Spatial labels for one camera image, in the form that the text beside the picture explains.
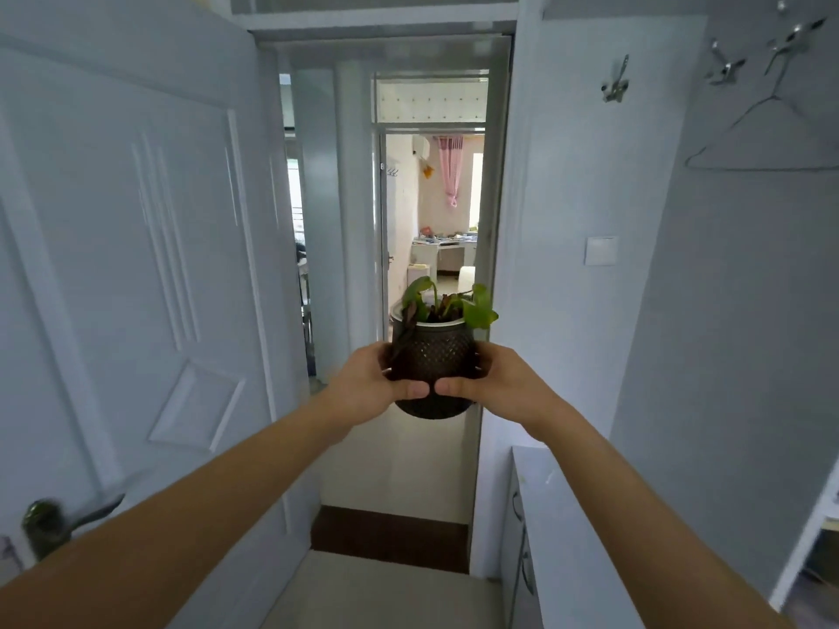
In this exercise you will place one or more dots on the person's right hand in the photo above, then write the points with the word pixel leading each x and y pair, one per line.
pixel 508 386

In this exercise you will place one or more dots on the person's left hand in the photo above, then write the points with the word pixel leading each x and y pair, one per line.
pixel 357 386

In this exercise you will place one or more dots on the person's right thumb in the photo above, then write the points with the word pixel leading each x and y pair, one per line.
pixel 455 387

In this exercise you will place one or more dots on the person's left thumb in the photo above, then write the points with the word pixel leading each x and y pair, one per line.
pixel 410 390

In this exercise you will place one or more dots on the dark textured plant pot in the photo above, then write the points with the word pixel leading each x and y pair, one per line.
pixel 432 366

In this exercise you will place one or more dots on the person's left forearm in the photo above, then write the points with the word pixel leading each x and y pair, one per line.
pixel 164 524

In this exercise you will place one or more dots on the person's right forearm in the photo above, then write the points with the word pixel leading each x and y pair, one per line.
pixel 655 524

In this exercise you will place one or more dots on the green leafy plant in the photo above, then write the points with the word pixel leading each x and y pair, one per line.
pixel 452 306

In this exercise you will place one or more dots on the white desk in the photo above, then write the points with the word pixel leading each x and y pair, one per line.
pixel 442 248

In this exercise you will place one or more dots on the white metal-framed glass door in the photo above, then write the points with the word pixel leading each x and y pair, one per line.
pixel 382 235

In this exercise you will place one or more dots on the white low cabinet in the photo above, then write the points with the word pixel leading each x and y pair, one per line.
pixel 557 543

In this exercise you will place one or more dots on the pink curtain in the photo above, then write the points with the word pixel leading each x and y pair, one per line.
pixel 451 166

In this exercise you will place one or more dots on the white air conditioner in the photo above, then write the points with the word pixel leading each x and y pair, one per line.
pixel 421 146

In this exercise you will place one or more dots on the white panelled door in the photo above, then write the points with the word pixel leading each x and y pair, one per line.
pixel 131 288

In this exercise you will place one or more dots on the white wall light switch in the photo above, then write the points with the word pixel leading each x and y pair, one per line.
pixel 601 250

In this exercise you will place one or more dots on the small metal wall hook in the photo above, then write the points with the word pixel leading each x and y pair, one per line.
pixel 616 87

